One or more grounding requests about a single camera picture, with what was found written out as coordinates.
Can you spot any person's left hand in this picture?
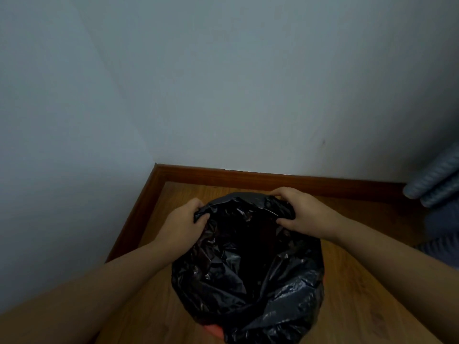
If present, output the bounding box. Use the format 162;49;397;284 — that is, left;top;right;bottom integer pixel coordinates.
154;198;211;248

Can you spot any person's right hand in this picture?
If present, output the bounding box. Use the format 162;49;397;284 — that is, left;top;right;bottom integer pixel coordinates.
269;187;345;242

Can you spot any black plastic trash bag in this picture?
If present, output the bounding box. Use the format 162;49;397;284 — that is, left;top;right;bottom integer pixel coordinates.
171;192;325;344

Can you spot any person's left forearm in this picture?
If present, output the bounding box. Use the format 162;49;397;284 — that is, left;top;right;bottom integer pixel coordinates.
0;238;169;344

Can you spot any person's right forearm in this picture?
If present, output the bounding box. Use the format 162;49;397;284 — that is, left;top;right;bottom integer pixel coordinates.
332;215;459;344

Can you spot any brown wooden baseboard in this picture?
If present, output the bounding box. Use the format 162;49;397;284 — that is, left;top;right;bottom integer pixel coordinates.
105;163;409;263

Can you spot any red trash bin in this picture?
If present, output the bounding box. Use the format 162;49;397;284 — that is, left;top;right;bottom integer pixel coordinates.
203;274;327;344

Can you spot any grey fabric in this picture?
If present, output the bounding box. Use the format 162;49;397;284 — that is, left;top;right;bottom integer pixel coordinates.
416;200;459;271

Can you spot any grey ribbed hose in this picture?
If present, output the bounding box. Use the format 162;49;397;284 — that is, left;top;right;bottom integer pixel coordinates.
402;141;459;209

